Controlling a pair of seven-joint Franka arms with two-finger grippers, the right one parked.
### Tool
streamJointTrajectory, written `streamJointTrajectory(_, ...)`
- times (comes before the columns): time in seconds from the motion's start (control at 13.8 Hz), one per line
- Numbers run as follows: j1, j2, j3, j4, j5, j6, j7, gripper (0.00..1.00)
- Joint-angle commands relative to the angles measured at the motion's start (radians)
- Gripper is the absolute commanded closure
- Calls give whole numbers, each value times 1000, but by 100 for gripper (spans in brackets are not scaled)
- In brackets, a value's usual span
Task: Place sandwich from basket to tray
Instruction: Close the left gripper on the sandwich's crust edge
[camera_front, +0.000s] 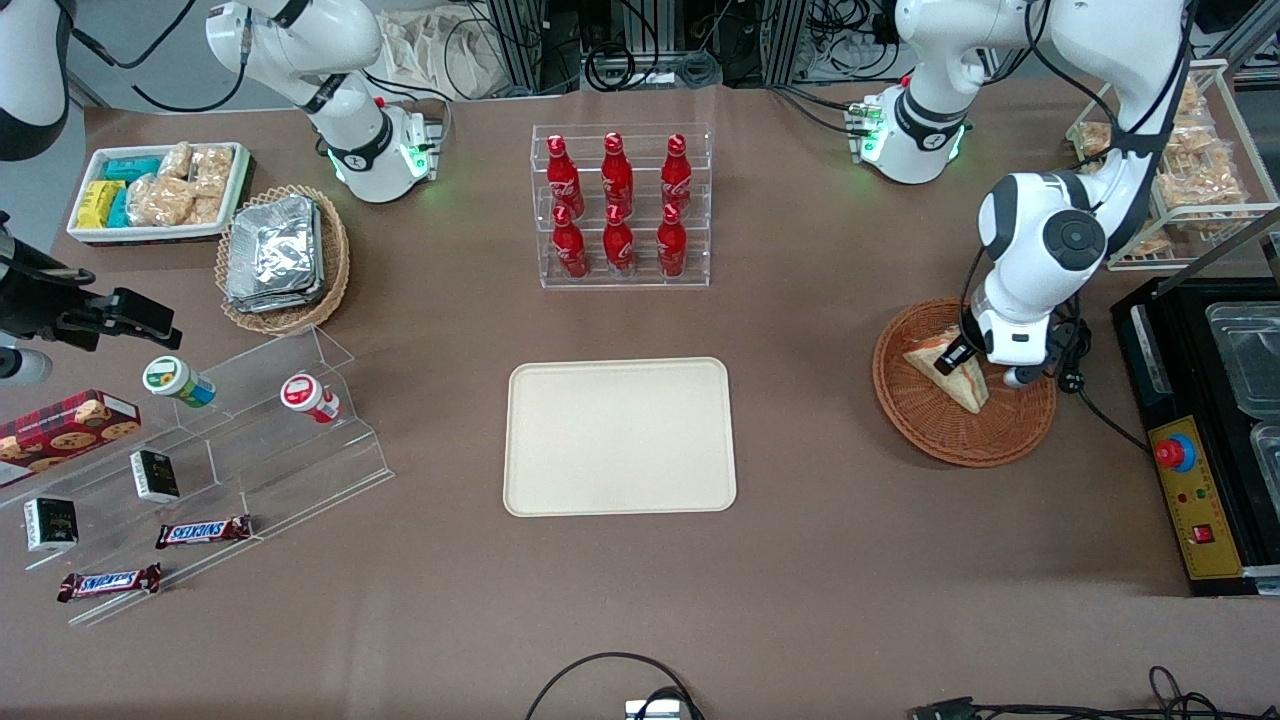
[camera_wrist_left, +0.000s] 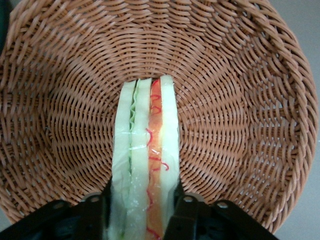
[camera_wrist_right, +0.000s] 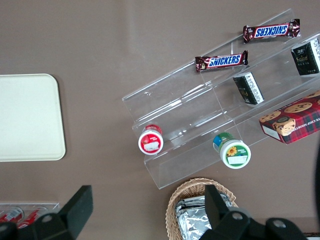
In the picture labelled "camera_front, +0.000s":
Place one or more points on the snickers chocolate bar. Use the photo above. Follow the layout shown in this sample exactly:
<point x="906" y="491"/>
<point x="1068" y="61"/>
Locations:
<point x="203" y="532"/>
<point x="108" y="582"/>

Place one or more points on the tan wicker basket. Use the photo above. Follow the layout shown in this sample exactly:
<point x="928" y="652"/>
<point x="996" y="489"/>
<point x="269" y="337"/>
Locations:
<point x="335" y="260"/>

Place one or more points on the red cookie box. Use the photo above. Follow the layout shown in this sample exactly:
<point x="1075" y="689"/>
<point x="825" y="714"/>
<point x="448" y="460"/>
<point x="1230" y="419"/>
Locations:
<point x="60" y="425"/>

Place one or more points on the brown round wicker basket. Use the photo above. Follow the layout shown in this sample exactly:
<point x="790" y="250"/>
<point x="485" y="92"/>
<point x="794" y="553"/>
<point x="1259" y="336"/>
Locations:
<point x="930" y="430"/>

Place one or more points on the white cloth bag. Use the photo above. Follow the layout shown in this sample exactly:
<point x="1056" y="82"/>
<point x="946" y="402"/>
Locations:
<point x="440" y="50"/>

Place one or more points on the bag of fried snacks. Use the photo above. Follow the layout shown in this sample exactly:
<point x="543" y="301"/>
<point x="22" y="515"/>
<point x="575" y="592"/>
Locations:
<point x="1095" y="140"/>
<point x="1150" y="243"/>
<point x="1200" y="190"/>
<point x="1200" y="145"/>

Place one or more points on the white rectangular snack tray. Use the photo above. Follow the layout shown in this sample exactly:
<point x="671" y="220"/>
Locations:
<point x="150" y="234"/>

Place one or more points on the triangle sandwich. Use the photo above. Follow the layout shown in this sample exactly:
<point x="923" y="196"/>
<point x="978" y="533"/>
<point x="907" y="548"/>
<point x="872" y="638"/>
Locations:
<point x="955" y="375"/>

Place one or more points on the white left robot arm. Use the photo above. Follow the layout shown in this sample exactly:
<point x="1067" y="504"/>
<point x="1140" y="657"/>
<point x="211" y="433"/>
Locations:
<point x="1040" y="30"/>

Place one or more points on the clear acrylic bottle rack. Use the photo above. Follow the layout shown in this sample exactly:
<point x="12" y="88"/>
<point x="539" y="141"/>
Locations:
<point x="640" y="280"/>

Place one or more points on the stack of foil containers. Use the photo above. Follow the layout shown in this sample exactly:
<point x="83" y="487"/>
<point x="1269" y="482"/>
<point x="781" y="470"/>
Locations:
<point x="272" y="255"/>

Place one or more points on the cup with red lid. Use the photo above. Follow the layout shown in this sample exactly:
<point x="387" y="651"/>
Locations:
<point x="305" y="395"/>

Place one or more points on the cup with green lid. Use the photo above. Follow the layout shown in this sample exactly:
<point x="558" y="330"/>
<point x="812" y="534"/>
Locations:
<point x="172" y="378"/>

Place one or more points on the cream plastic tray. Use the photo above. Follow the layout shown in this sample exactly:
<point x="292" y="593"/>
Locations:
<point x="620" y="440"/>

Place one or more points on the teal snack pack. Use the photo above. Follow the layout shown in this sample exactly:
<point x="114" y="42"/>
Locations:
<point x="119" y="208"/>
<point x="132" y="168"/>

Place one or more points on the yellow snack pack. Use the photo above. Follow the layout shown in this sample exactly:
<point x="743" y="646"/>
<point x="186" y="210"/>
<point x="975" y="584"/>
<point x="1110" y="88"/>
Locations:
<point x="100" y="205"/>

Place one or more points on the small silver device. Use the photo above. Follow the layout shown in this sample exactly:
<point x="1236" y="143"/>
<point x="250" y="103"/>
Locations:
<point x="655" y="710"/>

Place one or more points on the black sealing machine yellow panel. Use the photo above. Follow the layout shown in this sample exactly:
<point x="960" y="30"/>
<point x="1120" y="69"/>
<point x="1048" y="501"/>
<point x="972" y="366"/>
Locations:
<point x="1190" y="500"/>

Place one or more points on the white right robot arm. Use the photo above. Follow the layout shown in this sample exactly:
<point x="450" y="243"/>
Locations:
<point x="300" y="40"/>

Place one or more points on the small black box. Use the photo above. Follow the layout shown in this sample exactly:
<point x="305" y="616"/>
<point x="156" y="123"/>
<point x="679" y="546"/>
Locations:
<point x="155" y="477"/>
<point x="50" y="524"/>

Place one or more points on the red cola bottle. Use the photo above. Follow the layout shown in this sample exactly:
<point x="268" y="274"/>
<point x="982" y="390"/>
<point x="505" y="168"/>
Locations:
<point x="570" y="248"/>
<point x="563" y="175"/>
<point x="618" y="245"/>
<point x="672" y="245"/>
<point x="617" y="170"/>
<point x="677" y="170"/>

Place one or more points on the clear acrylic stepped display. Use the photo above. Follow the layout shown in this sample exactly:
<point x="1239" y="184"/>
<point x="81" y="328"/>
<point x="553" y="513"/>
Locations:
<point x="300" y="470"/>

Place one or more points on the clear meal container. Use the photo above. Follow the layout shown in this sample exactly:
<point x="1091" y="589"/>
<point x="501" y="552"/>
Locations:
<point x="1250" y="360"/>
<point x="1268" y="460"/>

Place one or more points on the clear bag of crackers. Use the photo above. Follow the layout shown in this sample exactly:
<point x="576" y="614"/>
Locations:
<point x="175" y="160"/>
<point x="160" y="203"/>
<point x="212" y="172"/>

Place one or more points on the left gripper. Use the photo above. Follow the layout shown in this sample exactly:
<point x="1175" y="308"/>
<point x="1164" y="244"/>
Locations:
<point x="957" y="353"/>

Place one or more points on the aluminium frame rack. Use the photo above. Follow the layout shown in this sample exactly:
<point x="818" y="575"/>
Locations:
<point x="785" y="35"/>
<point x="525" y="40"/>

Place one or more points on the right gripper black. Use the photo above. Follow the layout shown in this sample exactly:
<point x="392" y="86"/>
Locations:
<point x="38" y="307"/>

